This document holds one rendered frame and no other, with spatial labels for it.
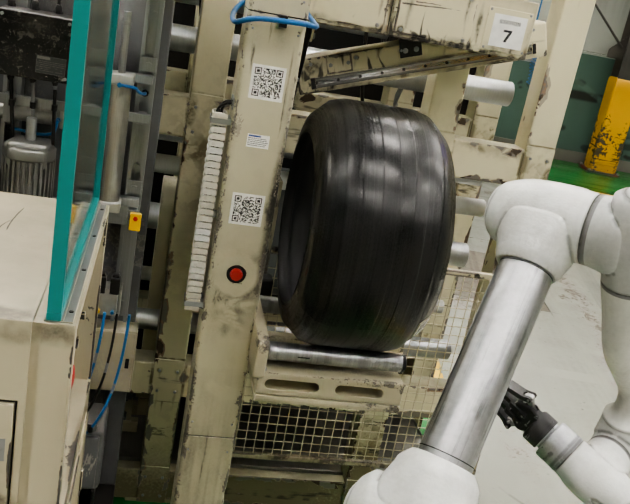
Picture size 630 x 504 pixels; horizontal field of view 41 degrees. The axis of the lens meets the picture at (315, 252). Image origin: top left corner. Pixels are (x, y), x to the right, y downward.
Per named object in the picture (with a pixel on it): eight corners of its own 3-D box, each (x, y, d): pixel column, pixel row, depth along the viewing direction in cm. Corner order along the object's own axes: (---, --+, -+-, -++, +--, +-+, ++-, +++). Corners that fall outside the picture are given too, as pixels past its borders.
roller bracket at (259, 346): (251, 379, 193) (258, 341, 190) (240, 309, 230) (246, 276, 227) (266, 380, 194) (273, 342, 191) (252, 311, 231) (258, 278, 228)
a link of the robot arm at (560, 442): (547, 477, 177) (525, 456, 179) (569, 453, 182) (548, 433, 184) (567, 457, 170) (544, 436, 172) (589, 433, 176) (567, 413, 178)
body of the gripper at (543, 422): (546, 436, 173) (512, 404, 176) (529, 455, 179) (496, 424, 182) (565, 416, 177) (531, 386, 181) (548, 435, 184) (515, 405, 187)
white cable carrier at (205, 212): (184, 309, 198) (212, 111, 183) (184, 301, 203) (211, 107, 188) (202, 311, 199) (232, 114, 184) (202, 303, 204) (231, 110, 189)
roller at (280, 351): (262, 362, 196) (265, 345, 195) (261, 354, 200) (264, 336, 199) (404, 376, 203) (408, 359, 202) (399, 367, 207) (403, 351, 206)
